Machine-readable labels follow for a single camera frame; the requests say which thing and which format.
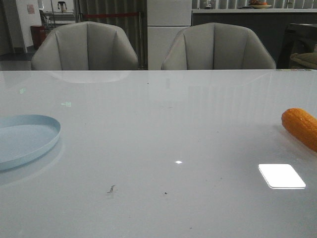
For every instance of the light blue round plate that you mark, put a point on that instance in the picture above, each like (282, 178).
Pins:
(24, 138)

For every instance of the orange corn cob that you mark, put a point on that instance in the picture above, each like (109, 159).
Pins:
(302, 126)

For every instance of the grey upholstered chair right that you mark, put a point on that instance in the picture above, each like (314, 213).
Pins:
(217, 46)

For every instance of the grey upholstered chair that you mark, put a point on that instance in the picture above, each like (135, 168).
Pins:
(85, 46)
(217, 46)

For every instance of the white cabinet with drawers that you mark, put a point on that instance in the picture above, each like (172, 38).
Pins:
(165, 18)

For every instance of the grey upholstered chair left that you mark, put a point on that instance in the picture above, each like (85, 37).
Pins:
(85, 46)

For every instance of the red barrier belt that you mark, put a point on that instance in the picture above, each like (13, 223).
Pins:
(110, 15)

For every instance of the dark grey counter cabinet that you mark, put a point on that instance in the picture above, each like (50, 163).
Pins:
(269, 24)

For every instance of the red bin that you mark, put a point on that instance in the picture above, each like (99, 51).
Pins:
(38, 33)

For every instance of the fruit bowl on counter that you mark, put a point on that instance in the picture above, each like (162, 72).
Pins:
(258, 4)

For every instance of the olive cushion seat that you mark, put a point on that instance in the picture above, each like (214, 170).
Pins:
(308, 60)

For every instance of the metal frame table background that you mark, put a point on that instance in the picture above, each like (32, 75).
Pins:
(55, 19)

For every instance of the pink wall notice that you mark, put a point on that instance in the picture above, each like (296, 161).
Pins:
(30, 9)

